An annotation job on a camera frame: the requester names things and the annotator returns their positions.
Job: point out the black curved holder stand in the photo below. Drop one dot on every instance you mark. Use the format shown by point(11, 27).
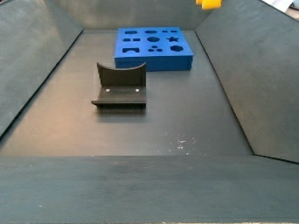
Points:
point(121, 86)

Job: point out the yellow arch block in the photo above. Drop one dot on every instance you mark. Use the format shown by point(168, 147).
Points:
point(208, 4)

